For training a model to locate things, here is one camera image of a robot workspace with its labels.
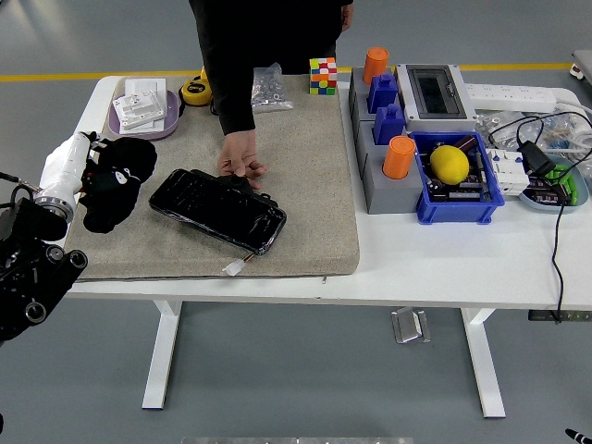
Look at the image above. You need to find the thick white switch module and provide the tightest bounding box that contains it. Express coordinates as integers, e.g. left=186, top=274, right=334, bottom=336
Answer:
left=112, top=90, right=167, bottom=130

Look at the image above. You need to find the grey-brown mat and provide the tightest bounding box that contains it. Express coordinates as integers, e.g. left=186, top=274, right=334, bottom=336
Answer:
left=64, top=74, right=361, bottom=283

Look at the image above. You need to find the dark circuit board with chips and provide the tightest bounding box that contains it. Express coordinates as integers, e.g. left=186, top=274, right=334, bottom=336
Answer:
left=526, top=178, right=573, bottom=204

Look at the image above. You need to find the person's torso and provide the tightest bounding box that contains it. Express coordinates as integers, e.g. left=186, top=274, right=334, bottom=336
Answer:
left=188, top=0, right=355, bottom=78

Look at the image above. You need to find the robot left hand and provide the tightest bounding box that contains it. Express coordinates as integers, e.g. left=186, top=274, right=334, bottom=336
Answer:
left=37, top=130, right=141, bottom=205

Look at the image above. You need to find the clear bag of white washers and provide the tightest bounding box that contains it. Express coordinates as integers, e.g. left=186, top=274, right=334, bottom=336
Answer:
left=475, top=109, right=526, bottom=150

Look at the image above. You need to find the orange cylinder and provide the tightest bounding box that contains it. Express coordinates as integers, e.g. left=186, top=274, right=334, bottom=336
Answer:
left=363, top=46, right=390, bottom=86
left=381, top=135, right=417, bottom=180

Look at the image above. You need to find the yellow lemon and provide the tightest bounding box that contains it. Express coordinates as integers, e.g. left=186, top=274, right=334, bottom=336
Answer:
left=429, top=144, right=471, bottom=186

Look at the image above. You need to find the clear bag of blue parts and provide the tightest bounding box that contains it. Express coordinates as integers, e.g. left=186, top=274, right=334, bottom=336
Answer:
left=531, top=113, right=592, bottom=154

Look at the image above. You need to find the colourful puzzle cube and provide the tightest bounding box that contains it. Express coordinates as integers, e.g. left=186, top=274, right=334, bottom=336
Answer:
left=308, top=56, right=339, bottom=97

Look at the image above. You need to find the white circuit breaker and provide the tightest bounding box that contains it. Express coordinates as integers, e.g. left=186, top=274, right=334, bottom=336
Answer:
left=485, top=147, right=531, bottom=196

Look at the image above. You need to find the black table control box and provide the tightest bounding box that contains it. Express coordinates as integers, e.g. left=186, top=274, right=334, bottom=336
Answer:
left=528, top=310, right=592, bottom=323

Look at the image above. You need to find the grey cart corner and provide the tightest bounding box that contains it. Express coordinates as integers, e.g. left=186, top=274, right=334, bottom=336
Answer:
left=569, top=49, right=592, bottom=84

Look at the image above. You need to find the grey electrical distribution box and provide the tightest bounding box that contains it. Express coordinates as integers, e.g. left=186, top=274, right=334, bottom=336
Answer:
left=395, top=63, right=479, bottom=134

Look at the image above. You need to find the light-blue dish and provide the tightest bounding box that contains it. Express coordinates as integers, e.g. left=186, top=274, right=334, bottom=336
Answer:
left=517, top=154, right=591, bottom=214

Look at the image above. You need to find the flat white socket plate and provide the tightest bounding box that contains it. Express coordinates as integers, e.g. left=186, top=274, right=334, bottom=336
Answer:
left=120, top=77, right=168, bottom=136

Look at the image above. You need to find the black glossy panel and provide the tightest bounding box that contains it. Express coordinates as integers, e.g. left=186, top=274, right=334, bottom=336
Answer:
left=148, top=167, right=288, bottom=257

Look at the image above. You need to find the white table leg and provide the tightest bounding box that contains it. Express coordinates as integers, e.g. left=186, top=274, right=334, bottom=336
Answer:
left=142, top=300, right=184, bottom=411
left=460, top=307, right=507, bottom=420

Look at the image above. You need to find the black power adapter with cord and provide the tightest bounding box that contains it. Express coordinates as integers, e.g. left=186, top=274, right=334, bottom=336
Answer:
left=487, top=110, right=592, bottom=325

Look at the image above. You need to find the purple oval tray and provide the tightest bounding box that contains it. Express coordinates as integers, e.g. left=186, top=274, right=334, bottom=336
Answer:
left=107, top=89, right=181, bottom=142

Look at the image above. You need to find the yellow tape measure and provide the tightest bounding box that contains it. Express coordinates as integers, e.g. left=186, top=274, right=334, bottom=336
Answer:
left=178, top=66, right=214, bottom=117

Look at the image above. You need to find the small grey block base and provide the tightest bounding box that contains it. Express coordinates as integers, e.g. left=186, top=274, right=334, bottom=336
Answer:
left=347, top=67, right=408, bottom=135

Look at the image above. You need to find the white power strip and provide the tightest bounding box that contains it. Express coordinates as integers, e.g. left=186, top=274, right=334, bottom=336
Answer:
left=462, top=82, right=559, bottom=115

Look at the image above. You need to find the silver metal bracket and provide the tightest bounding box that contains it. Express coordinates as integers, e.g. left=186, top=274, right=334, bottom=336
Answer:
left=390, top=306, right=432, bottom=346

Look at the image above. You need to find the person's right hand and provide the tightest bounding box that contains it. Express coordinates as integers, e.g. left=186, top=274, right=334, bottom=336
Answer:
left=216, top=129, right=269, bottom=190

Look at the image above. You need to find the white power strip cable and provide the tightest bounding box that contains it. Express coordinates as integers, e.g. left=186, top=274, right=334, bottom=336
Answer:
left=552, top=87, right=592, bottom=163

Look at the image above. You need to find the green terminal block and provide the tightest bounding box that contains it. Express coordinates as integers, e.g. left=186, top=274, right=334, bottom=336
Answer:
left=543, top=165, right=580, bottom=205

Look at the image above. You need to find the large grey block base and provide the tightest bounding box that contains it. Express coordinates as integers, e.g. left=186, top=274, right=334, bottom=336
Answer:
left=355, top=120, right=425, bottom=216

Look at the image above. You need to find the clear bag of metal nuts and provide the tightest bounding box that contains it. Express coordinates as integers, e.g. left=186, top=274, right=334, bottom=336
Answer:
left=252, top=62, right=296, bottom=116

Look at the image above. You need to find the black circuit board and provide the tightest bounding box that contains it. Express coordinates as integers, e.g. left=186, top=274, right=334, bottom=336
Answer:
left=425, top=173, right=494, bottom=204

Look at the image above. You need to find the blue plastic bin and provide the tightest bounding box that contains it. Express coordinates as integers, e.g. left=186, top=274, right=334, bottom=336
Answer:
left=409, top=130, right=506, bottom=227

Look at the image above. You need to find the black rag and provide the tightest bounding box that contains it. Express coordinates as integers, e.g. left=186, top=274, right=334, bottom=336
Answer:
left=78, top=136, right=158, bottom=235

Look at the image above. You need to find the white wire connector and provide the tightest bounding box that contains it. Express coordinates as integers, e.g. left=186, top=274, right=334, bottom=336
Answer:
left=221, top=253, right=256, bottom=278

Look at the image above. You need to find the blue peg block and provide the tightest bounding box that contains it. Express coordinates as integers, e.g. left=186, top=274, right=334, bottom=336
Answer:
left=367, top=72, right=400, bottom=116
left=373, top=104, right=407, bottom=147

